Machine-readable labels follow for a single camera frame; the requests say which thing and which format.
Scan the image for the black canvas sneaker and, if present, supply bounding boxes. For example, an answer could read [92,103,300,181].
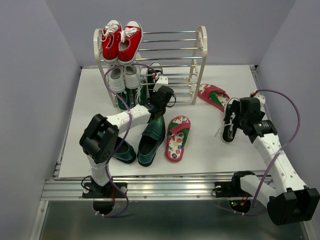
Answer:
[214,111,240,144]
[146,61,163,97]

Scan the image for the pink patterned flip-flop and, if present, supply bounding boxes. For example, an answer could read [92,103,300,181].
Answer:
[197,84,230,112]
[165,115,191,163]

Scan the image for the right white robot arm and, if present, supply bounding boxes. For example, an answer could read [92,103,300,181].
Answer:
[221,96,320,226]

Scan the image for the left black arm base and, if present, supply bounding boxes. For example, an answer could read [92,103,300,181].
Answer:
[80,175,129,218]

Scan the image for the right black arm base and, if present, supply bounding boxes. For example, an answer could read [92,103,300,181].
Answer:
[211,181,252,214]

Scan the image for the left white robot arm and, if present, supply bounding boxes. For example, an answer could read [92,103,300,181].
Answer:
[79,85,174,197]

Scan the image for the cream metal shoe rack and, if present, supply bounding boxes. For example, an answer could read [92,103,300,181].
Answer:
[93,25,208,109]

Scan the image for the right green canvas sneaker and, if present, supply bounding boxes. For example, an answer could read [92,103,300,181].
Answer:
[132,78,147,106]

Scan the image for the green canvas sneaker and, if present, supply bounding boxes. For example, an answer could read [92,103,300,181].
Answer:
[117,88,131,111]
[132,78,147,106]

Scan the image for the right green leather loafer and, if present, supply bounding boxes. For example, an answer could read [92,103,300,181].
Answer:
[137,116,166,167]

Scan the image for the green leather loafer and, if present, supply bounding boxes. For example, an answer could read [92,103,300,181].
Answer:
[137,116,166,167]
[96,131,137,165]

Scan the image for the left green canvas sneaker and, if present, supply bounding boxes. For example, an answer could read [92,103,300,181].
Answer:
[117,88,131,111]

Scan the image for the right white sneaker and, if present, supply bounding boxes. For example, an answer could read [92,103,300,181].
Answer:
[124,65,142,90]

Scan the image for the white sneaker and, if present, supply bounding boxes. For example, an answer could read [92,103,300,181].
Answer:
[107,61,125,94]
[124,65,142,90]

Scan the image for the left white sneaker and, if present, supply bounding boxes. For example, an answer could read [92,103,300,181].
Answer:
[107,61,125,94]

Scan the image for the left green leather loafer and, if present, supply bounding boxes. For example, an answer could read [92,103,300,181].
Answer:
[96,131,137,165]

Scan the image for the right red canvas sneaker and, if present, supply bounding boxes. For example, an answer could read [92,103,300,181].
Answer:
[118,20,143,66]

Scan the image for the red canvas sneaker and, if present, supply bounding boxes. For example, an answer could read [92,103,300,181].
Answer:
[101,20,122,62]
[118,20,143,66]

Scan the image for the left red canvas sneaker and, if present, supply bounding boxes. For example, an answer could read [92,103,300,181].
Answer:
[101,20,122,62]

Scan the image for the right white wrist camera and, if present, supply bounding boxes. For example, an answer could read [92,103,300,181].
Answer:
[250,91,266,105]

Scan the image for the aluminium mounting rail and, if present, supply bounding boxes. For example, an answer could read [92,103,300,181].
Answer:
[40,172,233,202]

